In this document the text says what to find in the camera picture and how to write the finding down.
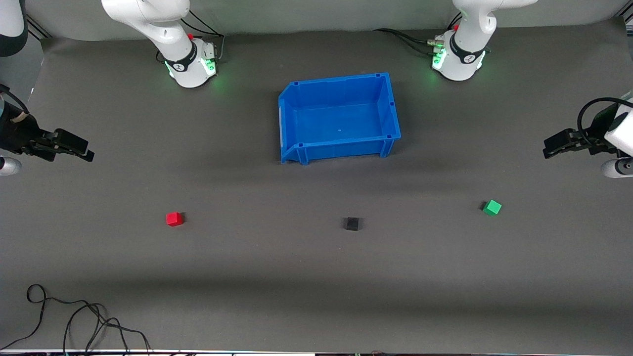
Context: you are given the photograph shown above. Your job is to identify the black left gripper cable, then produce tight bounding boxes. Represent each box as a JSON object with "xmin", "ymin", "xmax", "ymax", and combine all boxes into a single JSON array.
[{"xmin": 577, "ymin": 97, "xmax": 622, "ymax": 145}]

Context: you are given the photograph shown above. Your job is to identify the black tangled loose cable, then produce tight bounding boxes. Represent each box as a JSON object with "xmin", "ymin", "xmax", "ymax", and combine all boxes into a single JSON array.
[{"xmin": 63, "ymin": 302, "xmax": 152, "ymax": 355}]

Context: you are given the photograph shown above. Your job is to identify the black left arm base cable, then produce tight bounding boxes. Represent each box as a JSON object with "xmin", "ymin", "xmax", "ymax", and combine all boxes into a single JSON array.
[{"xmin": 373, "ymin": 28, "xmax": 446, "ymax": 58}]

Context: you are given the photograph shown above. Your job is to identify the blue plastic storage bin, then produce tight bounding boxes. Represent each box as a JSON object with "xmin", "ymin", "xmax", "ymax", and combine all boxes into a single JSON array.
[{"xmin": 278, "ymin": 73, "xmax": 402, "ymax": 165}]

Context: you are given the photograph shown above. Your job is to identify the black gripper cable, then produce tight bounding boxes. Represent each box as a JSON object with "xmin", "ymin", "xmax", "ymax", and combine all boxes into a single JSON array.
[
  {"xmin": 0, "ymin": 84, "xmax": 30, "ymax": 116},
  {"xmin": 577, "ymin": 97, "xmax": 622, "ymax": 145}
]

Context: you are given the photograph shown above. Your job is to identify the black right arm base cable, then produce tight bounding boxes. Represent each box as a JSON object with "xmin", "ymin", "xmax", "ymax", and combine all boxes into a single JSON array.
[{"xmin": 179, "ymin": 10, "xmax": 226, "ymax": 64}]

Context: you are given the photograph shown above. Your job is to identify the black looped loose cable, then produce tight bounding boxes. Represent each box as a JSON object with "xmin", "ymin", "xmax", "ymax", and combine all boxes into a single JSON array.
[{"xmin": 0, "ymin": 284, "xmax": 99, "ymax": 351}]

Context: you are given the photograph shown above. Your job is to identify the dark grey table mat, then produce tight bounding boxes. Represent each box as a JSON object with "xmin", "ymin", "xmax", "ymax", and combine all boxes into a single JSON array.
[{"xmin": 0, "ymin": 17, "xmax": 633, "ymax": 354}]

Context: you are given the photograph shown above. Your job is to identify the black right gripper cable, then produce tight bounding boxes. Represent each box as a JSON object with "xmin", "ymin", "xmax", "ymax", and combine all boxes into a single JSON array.
[{"xmin": 0, "ymin": 84, "xmax": 30, "ymax": 116}]

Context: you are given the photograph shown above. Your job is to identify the black arm base cable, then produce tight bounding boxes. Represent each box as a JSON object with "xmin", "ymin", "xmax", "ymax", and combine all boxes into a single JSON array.
[
  {"xmin": 179, "ymin": 10, "xmax": 226, "ymax": 64},
  {"xmin": 373, "ymin": 28, "xmax": 446, "ymax": 58}
]

